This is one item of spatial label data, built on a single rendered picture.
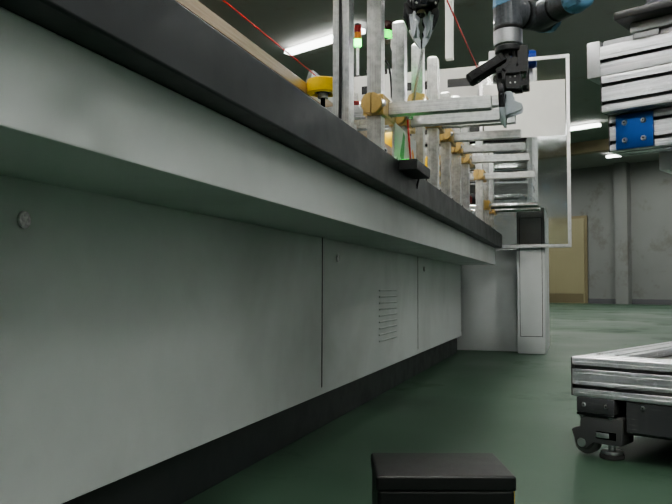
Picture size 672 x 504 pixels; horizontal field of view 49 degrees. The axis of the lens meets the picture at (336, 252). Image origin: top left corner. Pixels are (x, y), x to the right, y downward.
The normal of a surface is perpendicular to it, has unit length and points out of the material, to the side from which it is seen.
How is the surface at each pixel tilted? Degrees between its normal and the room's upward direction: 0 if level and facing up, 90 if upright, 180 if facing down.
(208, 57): 90
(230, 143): 90
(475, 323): 90
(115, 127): 90
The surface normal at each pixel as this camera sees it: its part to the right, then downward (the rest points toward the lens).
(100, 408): 0.95, -0.01
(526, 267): -0.31, -0.04
